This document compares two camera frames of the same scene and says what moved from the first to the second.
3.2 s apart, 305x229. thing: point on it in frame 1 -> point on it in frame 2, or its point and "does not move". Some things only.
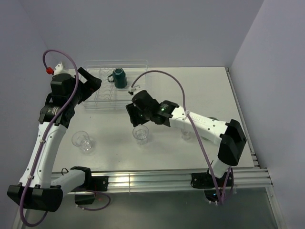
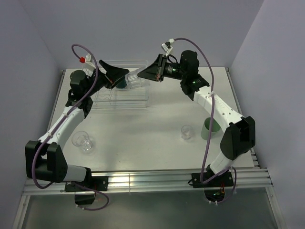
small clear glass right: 186,134 does not move
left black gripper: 89,87 -> 112,75
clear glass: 141,132 -> 133,81
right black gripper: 133,110 -> 155,72
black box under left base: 83,197 does not move
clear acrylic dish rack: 107,98 does not move
